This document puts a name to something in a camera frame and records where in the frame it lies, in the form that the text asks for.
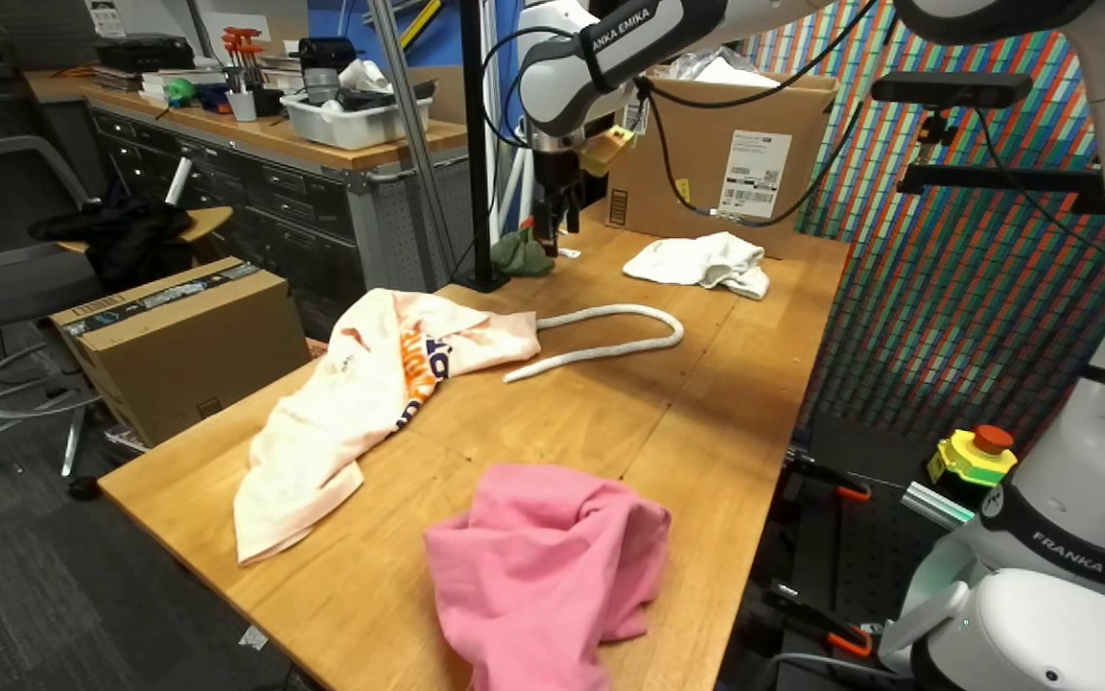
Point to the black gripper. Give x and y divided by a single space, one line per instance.
564 173

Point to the red plush toy green leaves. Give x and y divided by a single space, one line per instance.
518 255

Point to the white towel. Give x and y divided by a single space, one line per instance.
691 260

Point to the peach shirt with orange print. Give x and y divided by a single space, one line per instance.
335 424

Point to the pink shirt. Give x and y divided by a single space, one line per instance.
539 561

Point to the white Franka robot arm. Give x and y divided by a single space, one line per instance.
564 78

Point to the black pole stand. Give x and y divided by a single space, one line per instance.
480 195

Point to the grey metal pole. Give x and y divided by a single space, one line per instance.
423 141

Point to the large cardboard box white label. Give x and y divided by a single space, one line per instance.
708 155

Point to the clear plastic bag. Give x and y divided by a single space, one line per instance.
720 70

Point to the white plastic bin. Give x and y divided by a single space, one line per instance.
342 122

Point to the workbench with dark drawers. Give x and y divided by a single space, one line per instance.
269 195

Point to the small white cup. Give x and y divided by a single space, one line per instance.
241 105

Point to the round wooden stool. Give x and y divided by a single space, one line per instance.
207 224

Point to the small red object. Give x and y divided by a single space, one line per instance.
241 39

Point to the cardboard box with black tape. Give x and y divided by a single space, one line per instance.
181 359

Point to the small green object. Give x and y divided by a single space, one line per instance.
181 90

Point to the black bag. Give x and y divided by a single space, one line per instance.
116 235

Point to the black equipment cart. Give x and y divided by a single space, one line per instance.
862 561

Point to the flat black case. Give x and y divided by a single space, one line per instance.
142 55

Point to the yellow red emergency stop button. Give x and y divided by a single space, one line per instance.
973 457

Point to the dark office chair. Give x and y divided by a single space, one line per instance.
2 283

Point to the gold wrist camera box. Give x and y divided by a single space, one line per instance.
607 151

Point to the black camera bar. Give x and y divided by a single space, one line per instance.
950 90

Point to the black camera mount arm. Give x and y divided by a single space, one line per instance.
1000 177

